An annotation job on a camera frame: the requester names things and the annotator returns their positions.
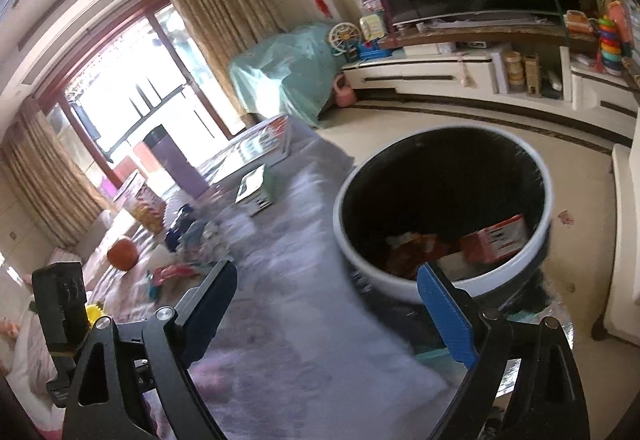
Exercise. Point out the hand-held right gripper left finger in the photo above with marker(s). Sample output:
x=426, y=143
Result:
x=210, y=305

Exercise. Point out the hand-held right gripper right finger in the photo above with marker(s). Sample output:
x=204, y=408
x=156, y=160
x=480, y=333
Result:
x=445, y=315

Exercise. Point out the yellow foam fruit net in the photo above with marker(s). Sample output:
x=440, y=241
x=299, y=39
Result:
x=94, y=314

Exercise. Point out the orange snack wrapper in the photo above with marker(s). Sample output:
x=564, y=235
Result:
x=415, y=255

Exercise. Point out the blue plastic bag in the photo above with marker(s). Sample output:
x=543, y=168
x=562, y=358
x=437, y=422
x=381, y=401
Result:
x=177, y=230

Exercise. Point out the red white small box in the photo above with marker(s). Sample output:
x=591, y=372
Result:
x=495, y=237

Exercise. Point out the white bin with black liner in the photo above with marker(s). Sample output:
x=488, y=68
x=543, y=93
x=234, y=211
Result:
x=360, y=250

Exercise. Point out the red snack wrapper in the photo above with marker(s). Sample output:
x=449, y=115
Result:
x=172, y=272

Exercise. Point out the clear plastic bag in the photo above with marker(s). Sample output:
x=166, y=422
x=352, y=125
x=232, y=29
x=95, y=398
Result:
x=207, y=242

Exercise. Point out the beige sofa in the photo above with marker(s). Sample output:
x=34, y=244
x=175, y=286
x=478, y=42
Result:
x=95, y=240

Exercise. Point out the red apple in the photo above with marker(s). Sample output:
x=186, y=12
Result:
x=122, y=253

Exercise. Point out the clear jar of snack balls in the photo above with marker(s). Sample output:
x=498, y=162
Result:
x=147, y=212

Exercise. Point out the green carton box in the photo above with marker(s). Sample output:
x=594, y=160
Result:
x=255, y=190

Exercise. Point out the beige curtain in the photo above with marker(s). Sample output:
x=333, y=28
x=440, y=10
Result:
x=220, y=0
x=45, y=180

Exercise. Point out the purple thermos bottle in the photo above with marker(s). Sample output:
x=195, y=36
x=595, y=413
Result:
x=172, y=160

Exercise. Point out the pink paper scrap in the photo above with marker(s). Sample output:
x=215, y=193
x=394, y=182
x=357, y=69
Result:
x=565, y=217

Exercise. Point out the orange picture book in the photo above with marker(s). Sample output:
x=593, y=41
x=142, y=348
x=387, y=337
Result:
x=260, y=135

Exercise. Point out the glass balcony door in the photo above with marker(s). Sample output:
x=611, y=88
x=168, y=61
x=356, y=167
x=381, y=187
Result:
x=130, y=95

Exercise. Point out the pink kettlebell toy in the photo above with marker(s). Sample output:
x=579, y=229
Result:
x=345, y=93

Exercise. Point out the white television stand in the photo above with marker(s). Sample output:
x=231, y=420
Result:
x=425, y=70

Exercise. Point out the teal furniture cover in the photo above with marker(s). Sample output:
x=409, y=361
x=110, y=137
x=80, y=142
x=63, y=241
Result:
x=285, y=70

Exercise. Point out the round wooden box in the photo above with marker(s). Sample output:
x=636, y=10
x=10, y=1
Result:
x=513, y=73

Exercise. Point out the wooden grater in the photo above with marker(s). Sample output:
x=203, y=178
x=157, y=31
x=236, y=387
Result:
x=532, y=76

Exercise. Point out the blue plastic toy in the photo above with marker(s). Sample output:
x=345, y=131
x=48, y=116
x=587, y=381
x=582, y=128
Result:
x=375, y=53

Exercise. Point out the ferris wheel toy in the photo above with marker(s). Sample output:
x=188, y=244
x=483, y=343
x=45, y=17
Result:
x=342, y=40

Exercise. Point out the orange plastic toy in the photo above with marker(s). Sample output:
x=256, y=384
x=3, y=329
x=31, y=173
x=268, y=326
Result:
x=620, y=25

